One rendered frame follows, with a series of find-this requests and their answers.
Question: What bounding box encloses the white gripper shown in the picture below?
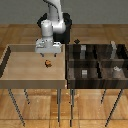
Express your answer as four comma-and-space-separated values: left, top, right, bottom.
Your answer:
35, 38, 64, 59

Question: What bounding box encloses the small brown bread loaf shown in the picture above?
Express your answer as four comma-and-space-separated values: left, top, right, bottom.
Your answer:
45, 59, 53, 67

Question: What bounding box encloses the dark wooden compartment bin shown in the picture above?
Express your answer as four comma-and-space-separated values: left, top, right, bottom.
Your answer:
65, 42, 128, 90

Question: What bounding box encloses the light wooden bin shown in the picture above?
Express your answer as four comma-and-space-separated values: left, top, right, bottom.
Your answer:
0, 43, 68, 90

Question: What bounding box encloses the small black diamond marker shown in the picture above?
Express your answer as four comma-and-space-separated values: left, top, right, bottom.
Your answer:
74, 38, 81, 45

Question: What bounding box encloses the small grey block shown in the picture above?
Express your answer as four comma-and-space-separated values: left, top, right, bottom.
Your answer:
81, 69, 89, 79

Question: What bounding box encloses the grey metal table leg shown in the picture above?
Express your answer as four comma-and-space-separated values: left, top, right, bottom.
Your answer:
99, 88, 108, 105
22, 88, 31, 105
104, 88, 123, 128
6, 88, 26, 128
56, 88, 62, 128
69, 88, 76, 128

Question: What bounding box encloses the pale grey can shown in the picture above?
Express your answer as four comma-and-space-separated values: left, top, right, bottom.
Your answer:
112, 65, 122, 78

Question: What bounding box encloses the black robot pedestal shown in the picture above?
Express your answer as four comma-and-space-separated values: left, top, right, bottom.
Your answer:
36, 12, 73, 45

